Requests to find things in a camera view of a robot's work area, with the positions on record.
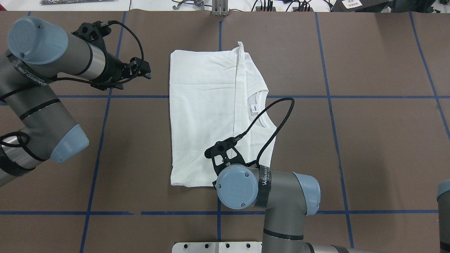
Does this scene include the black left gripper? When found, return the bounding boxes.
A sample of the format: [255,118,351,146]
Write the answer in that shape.
[104,53,152,83]

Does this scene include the white long-sleeve printed shirt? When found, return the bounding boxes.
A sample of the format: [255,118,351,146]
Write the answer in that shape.
[169,41,277,187]

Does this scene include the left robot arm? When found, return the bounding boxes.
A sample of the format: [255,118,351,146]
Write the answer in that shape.
[0,16,151,186]

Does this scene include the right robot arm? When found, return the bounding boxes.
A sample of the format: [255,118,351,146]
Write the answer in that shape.
[213,164,360,253]

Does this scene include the dark device with label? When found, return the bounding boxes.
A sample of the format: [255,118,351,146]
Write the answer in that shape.
[331,0,394,13]

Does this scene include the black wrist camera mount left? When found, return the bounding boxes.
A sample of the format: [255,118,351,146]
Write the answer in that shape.
[72,21,111,51]

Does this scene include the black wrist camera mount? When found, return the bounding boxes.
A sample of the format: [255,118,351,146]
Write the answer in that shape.
[204,137,257,176]
[72,21,111,51]

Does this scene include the grey aluminium frame post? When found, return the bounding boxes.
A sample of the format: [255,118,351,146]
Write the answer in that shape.
[212,0,229,17]

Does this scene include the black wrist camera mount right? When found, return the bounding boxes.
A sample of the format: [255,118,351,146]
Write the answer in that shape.
[204,137,257,176]

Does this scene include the black braided right cable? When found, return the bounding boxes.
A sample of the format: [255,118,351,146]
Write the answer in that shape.
[232,97,295,167]

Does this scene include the black cables at table edge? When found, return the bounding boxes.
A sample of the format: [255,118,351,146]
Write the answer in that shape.
[252,0,333,12]

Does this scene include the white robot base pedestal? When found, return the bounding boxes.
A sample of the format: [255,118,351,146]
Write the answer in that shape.
[172,241,262,253]

